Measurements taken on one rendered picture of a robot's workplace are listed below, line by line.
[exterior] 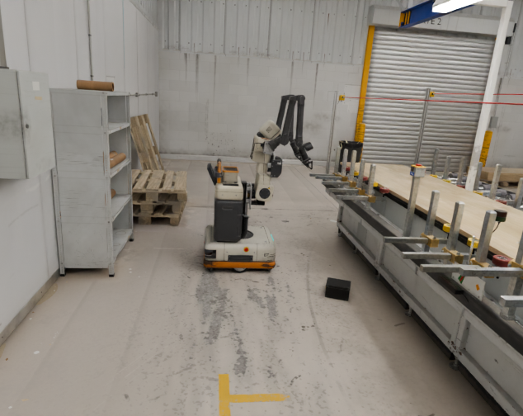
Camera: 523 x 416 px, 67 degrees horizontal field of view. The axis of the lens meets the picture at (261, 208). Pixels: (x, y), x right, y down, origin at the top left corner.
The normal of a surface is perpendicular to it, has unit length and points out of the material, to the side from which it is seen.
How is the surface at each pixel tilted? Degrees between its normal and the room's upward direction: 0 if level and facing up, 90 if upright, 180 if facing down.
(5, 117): 90
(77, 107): 90
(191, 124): 90
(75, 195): 90
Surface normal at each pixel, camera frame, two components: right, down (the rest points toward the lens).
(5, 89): 0.11, 0.28
